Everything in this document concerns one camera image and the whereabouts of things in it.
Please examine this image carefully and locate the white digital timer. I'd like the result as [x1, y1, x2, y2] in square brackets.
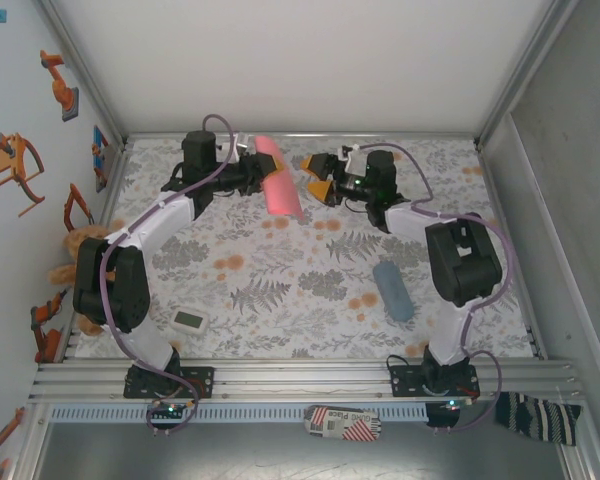
[169, 305, 211, 335]

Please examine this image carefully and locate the small green-lit circuit board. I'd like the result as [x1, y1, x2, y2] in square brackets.
[152, 401, 195, 420]
[432, 398, 474, 414]

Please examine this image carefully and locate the orange grey gripper sticker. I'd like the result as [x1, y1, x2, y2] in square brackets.
[0, 132, 47, 217]

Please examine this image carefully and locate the aluminium extrusion frame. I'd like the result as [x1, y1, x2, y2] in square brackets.
[9, 0, 600, 480]

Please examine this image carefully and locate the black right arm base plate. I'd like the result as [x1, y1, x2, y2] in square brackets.
[388, 363, 480, 400]

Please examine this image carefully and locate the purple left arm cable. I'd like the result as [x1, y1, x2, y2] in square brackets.
[101, 113, 241, 437]

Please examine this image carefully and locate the black white striped knit cloth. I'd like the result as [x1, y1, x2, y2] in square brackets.
[494, 391, 584, 447]

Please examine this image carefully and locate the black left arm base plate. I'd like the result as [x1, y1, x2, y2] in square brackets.
[123, 364, 216, 400]

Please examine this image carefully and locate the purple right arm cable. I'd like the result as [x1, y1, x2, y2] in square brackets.
[352, 142, 517, 434]

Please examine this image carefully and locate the pink square paper sheet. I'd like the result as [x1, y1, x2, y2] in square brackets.
[252, 133, 307, 220]

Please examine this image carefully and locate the brown teddy bear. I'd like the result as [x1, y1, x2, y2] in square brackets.
[48, 224, 122, 337]

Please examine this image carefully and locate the red striped printed package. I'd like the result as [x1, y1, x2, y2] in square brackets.
[303, 404, 383, 443]

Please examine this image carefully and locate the floral printed tablecloth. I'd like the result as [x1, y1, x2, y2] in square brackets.
[74, 137, 536, 360]

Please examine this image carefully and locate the blue orange machine sticker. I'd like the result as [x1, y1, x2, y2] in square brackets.
[92, 124, 112, 194]

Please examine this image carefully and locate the white slotted cable duct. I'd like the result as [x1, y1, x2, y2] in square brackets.
[49, 403, 431, 422]

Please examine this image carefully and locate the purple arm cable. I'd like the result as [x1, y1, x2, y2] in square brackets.
[101, 113, 241, 437]
[352, 142, 517, 434]

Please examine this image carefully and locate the blue fabric case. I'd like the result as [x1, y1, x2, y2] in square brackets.
[372, 260, 414, 323]

